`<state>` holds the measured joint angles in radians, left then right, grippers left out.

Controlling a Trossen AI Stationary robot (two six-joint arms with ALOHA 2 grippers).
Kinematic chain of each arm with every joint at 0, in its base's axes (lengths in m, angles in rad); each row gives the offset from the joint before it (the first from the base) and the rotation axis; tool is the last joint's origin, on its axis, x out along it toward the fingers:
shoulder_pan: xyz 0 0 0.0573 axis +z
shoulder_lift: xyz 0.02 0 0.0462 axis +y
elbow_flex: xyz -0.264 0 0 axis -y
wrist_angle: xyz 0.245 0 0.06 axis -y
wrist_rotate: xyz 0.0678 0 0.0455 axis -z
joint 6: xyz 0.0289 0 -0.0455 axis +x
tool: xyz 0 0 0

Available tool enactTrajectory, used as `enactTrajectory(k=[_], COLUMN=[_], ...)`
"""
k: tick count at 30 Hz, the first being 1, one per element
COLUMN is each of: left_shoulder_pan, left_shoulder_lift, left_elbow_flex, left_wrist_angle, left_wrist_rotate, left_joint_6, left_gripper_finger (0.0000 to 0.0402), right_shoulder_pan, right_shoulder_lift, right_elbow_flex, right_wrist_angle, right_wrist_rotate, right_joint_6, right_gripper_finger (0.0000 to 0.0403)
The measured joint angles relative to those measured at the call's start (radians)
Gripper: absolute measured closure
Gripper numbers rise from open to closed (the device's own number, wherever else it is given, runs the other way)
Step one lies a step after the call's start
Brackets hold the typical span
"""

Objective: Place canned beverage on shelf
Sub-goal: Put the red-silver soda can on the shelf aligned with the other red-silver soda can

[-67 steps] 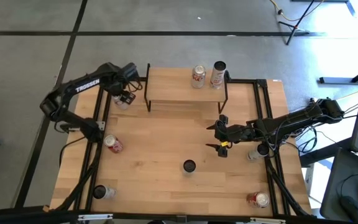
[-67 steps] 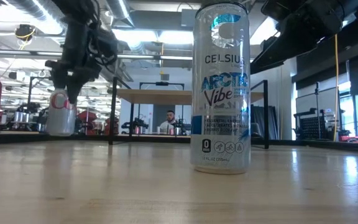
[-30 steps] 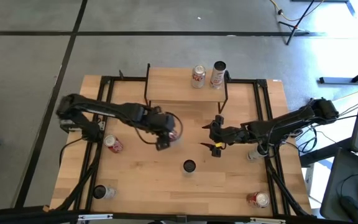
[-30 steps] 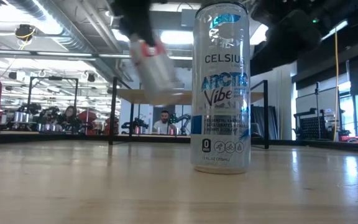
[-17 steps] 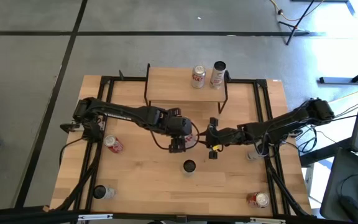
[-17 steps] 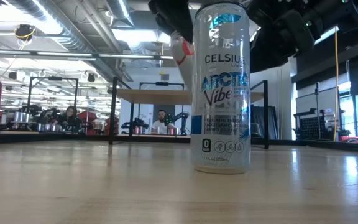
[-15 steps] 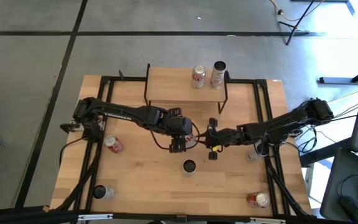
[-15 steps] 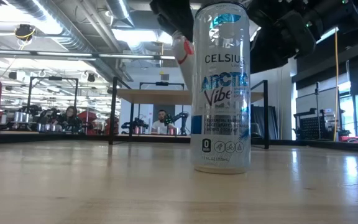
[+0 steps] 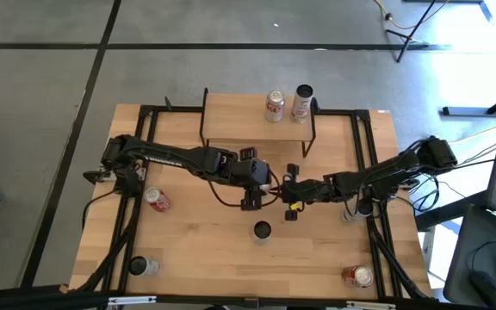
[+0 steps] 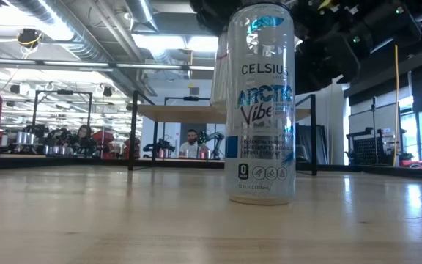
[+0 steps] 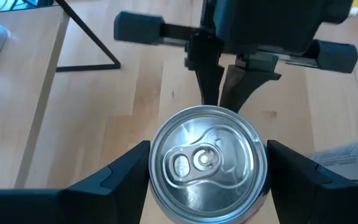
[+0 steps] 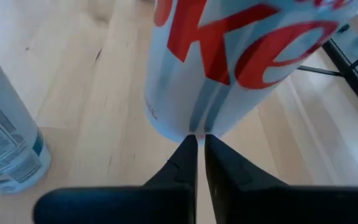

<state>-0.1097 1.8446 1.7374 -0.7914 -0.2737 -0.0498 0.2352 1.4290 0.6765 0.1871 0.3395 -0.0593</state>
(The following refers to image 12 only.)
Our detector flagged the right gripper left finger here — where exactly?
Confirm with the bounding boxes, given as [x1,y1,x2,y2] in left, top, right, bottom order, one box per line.
[32,134,198,224]

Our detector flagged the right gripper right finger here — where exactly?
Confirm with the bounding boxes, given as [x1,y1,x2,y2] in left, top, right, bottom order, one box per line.
[204,134,358,224]

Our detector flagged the wooden shelf black metal legs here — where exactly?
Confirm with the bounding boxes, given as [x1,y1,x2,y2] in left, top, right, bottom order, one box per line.
[296,23,358,125]

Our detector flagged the silver beverage can black top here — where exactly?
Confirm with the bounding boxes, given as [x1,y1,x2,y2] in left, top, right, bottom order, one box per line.
[0,34,52,194]

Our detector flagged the silver Diet Coke can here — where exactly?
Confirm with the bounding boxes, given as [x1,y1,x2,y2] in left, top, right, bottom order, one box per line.
[144,0,358,144]

